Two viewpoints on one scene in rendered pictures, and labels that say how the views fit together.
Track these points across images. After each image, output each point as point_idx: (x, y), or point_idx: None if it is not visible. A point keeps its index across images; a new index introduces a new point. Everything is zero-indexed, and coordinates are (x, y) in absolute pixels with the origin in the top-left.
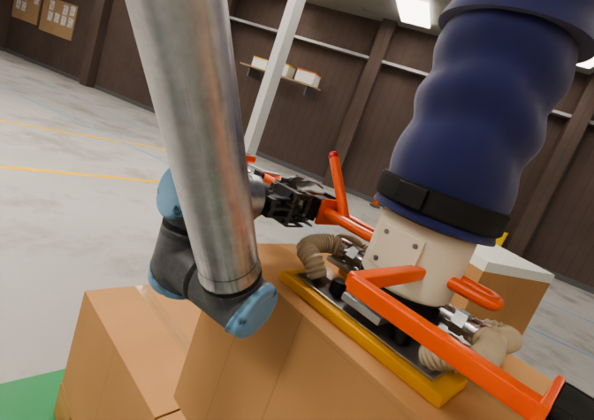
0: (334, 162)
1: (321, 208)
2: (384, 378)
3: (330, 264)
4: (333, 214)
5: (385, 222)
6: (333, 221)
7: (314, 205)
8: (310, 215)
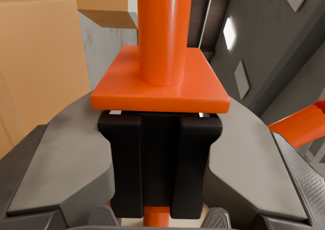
0: (312, 140)
1: (169, 212)
2: None
3: (38, 123)
4: (164, 217)
5: None
6: (146, 219)
7: (166, 191)
8: (129, 211)
